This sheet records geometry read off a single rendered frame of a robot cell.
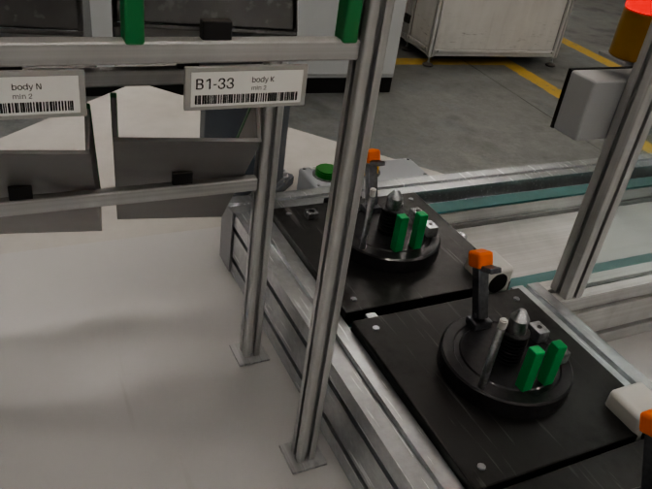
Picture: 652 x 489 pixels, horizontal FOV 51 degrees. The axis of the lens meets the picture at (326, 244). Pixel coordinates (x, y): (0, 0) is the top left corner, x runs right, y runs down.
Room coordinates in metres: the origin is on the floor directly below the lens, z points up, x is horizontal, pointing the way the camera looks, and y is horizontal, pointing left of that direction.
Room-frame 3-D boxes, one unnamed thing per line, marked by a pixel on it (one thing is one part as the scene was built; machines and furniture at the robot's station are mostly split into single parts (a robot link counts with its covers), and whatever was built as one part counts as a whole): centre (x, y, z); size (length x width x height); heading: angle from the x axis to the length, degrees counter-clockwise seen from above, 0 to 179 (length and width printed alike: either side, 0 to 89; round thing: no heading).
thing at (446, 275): (0.79, -0.08, 0.96); 0.24 x 0.24 x 0.02; 30
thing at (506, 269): (0.75, -0.21, 0.97); 0.05 x 0.05 x 0.04; 30
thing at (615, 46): (0.78, -0.30, 1.28); 0.05 x 0.05 x 0.05
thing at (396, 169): (1.01, -0.05, 0.93); 0.21 x 0.07 x 0.06; 120
